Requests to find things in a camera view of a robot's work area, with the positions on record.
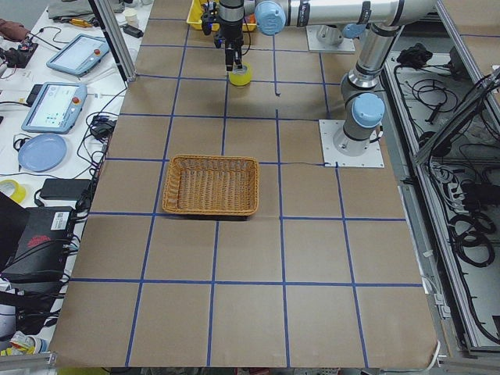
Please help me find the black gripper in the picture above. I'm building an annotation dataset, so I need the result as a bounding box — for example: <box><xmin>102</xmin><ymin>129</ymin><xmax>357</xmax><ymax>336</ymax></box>
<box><xmin>216</xmin><ymin>17</ymin><xmax>244</xmax><ymax>73</ymax></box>

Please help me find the lower teach pendant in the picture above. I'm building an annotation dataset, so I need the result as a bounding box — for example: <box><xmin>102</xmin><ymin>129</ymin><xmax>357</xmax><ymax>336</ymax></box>
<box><xmin>21</xmin><ymin>82</ymin><xmax>88</xmax><ymax>134</ymax></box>

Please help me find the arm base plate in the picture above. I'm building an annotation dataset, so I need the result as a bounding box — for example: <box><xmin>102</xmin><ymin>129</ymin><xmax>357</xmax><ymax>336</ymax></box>
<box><xmin>306</xmin><ymin>25</ymin><xmax>355</xmax><ymax>55</ymax></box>
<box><xmin>319</xmin><ymin>120</ymin><xmax>384</xmax><ymax>169</ymax></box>

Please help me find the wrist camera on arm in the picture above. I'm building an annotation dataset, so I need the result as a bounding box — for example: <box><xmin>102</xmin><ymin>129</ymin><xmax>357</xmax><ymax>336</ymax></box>
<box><xmin>201</xmin><ymin>1</ymin><xmax>220</xmax><ymax>35</ymax></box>

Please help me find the upper teach pendant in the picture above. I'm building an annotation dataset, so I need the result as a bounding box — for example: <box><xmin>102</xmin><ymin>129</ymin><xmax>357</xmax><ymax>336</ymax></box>
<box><xmin>46</xmin><ymin>34</ymin><xmax>110</xmax><ymax>77</ymax></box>

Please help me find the black power brick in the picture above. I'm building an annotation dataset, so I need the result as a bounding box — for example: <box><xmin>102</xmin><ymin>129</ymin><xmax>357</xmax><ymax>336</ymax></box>
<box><xmin>39</xmin><ymin>178</ymin><xmax>91</xmax><ymax>201</ymax></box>

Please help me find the black power adapter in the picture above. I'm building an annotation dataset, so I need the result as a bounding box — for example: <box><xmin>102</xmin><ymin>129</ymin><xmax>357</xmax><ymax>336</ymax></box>
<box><xmin>122</xmin><ymin>24</ymin><xmax>144</xmax><ymax>38</ymax></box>

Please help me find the spare yellow tape roll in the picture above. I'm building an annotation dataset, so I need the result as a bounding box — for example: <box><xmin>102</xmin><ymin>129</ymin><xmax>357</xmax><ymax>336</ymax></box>
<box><xmin>0</xmin><ymin>179</ymin><xmax>27</xmax><ymax>204</ymax></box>

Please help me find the teach pendant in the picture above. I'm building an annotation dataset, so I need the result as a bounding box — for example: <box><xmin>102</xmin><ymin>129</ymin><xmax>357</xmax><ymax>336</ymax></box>
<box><xmin>46</xmin><ymin>34</ymin><xmax>110</xmax><ymax>77</ymax></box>
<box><xmin>21</xmin><ymin>82</ymin><xmax>88</xmax><ymax>134</ymax></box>

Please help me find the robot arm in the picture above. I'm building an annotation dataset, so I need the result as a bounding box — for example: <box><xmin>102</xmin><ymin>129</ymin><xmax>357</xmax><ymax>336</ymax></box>
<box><xmin>202</xmin><ymin>0</ymin><xmax>435</xmax><ymax>97</ymax></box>

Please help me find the aluminium frame post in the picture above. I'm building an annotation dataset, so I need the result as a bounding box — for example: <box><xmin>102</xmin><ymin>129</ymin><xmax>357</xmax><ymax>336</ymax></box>
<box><xmin>89</xmin><ymin>0</ymin><xmax>137</xmax><ymax>83</ymax></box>

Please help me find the blue plate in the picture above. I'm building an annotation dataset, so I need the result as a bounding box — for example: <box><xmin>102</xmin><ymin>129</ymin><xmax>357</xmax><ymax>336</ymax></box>
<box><xmin>18</xmin><ymin>134</ymin><xmax>67</xmax><ymax>172</ymax></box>

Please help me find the brown wicker basket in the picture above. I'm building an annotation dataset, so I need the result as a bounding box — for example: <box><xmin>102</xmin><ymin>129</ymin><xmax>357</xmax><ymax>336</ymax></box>
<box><xmin>162</xmin><ymin>155</ymin><xmax>259</xmax><ymax>217</ymax></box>

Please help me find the yellow woven basket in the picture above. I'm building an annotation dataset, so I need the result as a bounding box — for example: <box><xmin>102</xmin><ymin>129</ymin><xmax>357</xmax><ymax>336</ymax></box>
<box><xmin>186</xmin><ymin>0</ymin><xmax>259</xmax><ymax>34</ymax></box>

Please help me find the black computer box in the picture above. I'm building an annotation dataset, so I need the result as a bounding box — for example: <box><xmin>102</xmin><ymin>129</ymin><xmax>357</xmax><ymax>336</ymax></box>
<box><xmin>1</xmin><ymin>194</ymin><xmax>77</xmax><ymax>284</ymax></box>

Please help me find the grey cloth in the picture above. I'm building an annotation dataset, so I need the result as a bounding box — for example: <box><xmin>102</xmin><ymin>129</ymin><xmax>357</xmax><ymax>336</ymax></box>
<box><xmin>48</xmin><ymin>0</ymin><xmax>95</xmax><ymax>20</ymax></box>

